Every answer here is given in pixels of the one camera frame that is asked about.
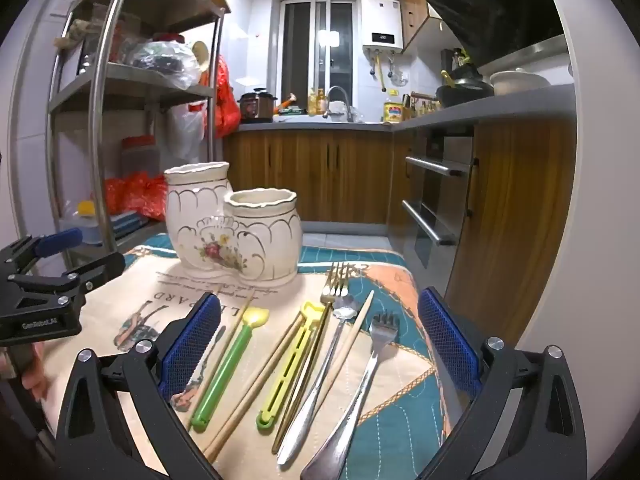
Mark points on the plastic container with red lid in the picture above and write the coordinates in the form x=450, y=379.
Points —
x=137, y=160

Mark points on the clear plastic bag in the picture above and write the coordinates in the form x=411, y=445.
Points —
x=160, y=57

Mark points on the printed tablecloth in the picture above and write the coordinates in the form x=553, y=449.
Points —
x=400, y=435

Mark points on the small serrated knife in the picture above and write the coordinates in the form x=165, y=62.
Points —
x=192, y=390

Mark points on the wooden base cabinets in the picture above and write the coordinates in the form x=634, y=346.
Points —
x=310, y=175

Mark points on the wooden base cabinet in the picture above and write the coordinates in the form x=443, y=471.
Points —
x=520, y=220

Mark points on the row of condiment bottles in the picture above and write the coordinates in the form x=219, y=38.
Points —
x=425, y=109

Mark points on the crumpled red plastic bag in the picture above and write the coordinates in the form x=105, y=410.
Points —
x=135, y=195

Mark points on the cream cup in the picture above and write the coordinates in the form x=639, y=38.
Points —
x=201, y=54

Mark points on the kitchen window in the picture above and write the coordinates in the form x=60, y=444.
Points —
x=300, y=45

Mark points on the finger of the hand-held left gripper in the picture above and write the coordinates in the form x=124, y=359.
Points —
x=95, y=267
x=55, y=243

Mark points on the hanging red plastic bag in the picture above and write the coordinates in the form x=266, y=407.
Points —
x=225, y=105

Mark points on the grey kitchen countertop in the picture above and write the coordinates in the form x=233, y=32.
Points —
x=500, y=110

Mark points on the yellow oil bottle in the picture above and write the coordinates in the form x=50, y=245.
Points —
x=392, y=110

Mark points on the yellow-green plastic utensil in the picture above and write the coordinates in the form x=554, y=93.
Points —
x=287, y=370

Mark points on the cream floral ceramic utensil holder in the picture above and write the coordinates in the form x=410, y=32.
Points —
x=260, y=240

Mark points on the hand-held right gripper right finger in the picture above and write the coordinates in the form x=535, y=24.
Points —
x=450, y=342

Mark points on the dark kitchen tool rack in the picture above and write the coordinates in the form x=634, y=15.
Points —
x=455, y=62

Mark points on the metal sink faucet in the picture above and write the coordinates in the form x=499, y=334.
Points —
x=328, y=102

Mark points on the white ceramic pot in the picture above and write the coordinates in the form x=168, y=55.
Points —
x=517, y=82

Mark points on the hanging white plastic bag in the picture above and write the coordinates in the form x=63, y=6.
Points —
x=187, y=130

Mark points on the black range hood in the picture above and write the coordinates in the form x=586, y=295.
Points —
x=490, y=5

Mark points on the dark electric pressure cooker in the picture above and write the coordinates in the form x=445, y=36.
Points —
x=256, y=107

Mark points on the silver metal fork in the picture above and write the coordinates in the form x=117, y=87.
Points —
x=360, y=400

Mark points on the silver metal spoon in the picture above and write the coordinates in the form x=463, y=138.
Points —
x=310, y=405

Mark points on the white refrigerator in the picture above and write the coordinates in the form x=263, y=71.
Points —
x=35, y=110

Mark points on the gold metal fork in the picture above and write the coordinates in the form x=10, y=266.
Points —
x=334, y=287

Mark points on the black wok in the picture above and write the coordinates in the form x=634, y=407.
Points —
x=462, y=94

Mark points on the person's left hand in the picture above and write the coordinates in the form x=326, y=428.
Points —
x=32, y=375

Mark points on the white water heater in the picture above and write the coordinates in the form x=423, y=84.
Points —
x=380, y=20

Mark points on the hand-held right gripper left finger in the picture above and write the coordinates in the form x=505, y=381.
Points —
x=190, y=347

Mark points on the clear container with yellow lid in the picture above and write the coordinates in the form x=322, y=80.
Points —
x=87, y=208

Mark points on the wooden wall cabinet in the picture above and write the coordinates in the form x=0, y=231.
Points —
x=412, y=5

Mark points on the green tulip-shaped plastic spoon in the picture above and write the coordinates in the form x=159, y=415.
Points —
x=225, y=370

